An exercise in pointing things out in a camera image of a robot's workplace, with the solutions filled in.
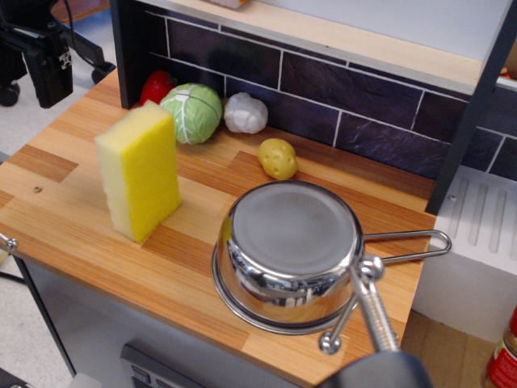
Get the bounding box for upside-down steel pot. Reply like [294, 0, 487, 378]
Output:
[212, 180, 452, 335]

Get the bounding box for yellow sponge block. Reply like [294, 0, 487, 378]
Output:
[95, 101, 181, 243]

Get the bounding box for yellow toy potato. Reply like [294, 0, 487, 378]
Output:
[258, 138, 298, 180]

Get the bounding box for white toy garlic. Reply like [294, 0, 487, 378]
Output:
[224, 92, 268, 134]

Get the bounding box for green toy cabbage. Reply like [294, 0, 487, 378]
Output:
[160, 82, 223, 145]

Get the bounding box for silver clamp screw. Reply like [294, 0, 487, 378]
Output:
[318, 254, 400, 355]

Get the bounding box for red toy bell pepper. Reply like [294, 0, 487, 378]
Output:
[140, 70, 178, 106]

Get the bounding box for wooden shelf board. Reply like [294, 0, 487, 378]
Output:
[147, 1, 485, 95]

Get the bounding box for grey oven control panel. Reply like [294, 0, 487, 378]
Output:
[120, 344, 201, 388]

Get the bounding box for white toy sink drainboard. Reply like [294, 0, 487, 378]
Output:
[413, 167, 516, 343]

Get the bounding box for black office chair base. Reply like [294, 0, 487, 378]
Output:
[62, 0, 116, 84]

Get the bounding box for red spice jar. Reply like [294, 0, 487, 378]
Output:
[483, 310, 516, 388]

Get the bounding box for black shelf post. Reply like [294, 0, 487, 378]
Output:
[425, 0, 516, 215]

